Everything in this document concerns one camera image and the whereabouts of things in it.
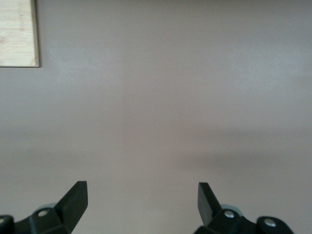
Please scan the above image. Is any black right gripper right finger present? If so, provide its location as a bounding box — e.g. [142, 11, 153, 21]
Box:
[194, 182, 293, 234]

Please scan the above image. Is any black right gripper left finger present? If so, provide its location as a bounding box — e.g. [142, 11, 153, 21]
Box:
[0, 180, 89, 234]

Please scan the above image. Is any wooden cutting board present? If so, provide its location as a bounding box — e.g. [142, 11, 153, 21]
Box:
[0, 0, 41, 68]

